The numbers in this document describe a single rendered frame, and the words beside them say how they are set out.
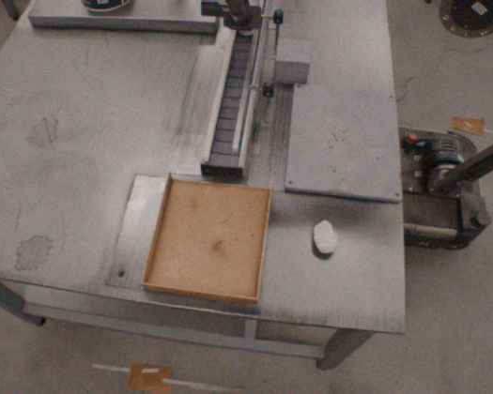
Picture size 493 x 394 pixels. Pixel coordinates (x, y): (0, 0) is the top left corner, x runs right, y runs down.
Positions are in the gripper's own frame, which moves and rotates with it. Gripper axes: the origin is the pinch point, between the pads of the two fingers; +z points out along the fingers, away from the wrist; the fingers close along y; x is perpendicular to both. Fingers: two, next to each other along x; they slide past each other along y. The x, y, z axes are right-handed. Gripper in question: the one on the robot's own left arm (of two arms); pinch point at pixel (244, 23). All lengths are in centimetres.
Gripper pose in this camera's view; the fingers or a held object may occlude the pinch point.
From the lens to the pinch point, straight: 138.9
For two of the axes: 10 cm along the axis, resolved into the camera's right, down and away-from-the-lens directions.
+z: 0.9, -1.5, 9.9
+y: -9.9, -1.2, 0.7
